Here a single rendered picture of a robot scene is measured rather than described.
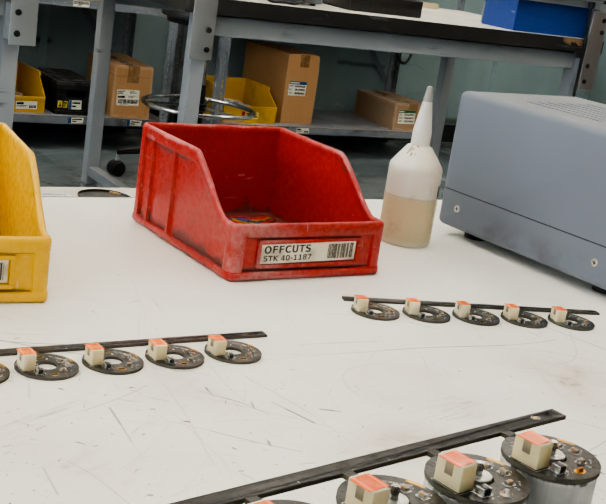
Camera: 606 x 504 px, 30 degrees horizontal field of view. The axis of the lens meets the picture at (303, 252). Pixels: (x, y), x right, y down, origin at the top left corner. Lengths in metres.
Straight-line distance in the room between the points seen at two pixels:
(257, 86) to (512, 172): 4.34
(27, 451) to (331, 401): 0.13
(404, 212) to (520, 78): 5.58
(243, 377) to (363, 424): 0.06
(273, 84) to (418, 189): 4.31
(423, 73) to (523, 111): 5.14
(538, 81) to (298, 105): 1.81
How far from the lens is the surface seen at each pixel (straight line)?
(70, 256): 0.61
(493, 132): 0.74
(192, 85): 2.87
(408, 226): 0.71
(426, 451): 0.28
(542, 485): 0.29
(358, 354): 0.52
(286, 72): 4.93
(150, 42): 5.08
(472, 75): 6.06
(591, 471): 0.29
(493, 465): 0.28
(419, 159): 0.71
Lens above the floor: 0.93
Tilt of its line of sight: 15 degrees down
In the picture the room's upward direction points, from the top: 9 degrees clockwise
